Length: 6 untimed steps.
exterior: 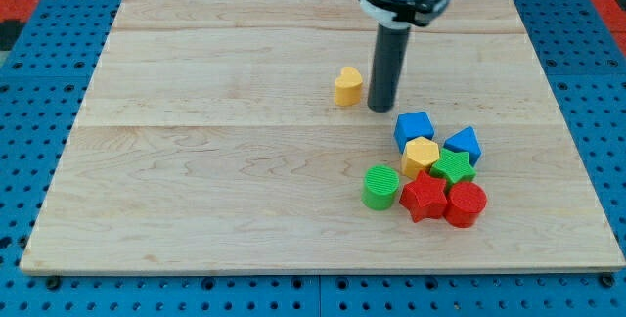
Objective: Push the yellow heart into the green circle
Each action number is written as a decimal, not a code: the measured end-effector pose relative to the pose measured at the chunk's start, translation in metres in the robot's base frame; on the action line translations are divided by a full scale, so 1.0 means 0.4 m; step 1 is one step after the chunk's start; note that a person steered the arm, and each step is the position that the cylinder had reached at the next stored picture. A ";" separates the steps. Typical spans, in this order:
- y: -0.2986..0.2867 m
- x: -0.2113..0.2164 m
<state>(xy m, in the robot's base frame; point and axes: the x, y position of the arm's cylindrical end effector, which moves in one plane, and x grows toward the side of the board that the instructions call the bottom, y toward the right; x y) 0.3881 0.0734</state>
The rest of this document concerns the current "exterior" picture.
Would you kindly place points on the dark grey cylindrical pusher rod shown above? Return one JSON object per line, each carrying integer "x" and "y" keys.
{"x": 389, "y": 54}

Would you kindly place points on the yellow heart block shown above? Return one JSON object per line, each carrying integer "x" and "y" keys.
{"x": 348, "y": 87}

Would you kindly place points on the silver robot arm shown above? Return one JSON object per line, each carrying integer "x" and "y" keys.
{"x": 395, "y": 19}

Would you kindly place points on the blue cube block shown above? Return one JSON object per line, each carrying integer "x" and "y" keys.
{"x": 410, "y": 126}

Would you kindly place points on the yellow hexagon block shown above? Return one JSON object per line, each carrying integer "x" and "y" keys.
{"x": 420, "y": 154}

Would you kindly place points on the blue triangle block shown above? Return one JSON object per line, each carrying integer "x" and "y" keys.
{"x": 465, "y": 140}

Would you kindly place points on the green star block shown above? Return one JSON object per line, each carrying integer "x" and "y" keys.
{"x": 453, "y": 167}

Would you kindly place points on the green cylinder block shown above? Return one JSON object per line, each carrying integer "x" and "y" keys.
{"x": 380, "y": 185}

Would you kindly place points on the red star block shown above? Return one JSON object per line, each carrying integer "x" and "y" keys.
{"x": 425, "y": 197}

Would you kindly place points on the red cylinder block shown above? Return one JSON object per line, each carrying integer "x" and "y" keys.
{"x": 466, "y": 201}

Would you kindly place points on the light wooden board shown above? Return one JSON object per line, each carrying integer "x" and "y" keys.
{"x": 208, "y": 143}

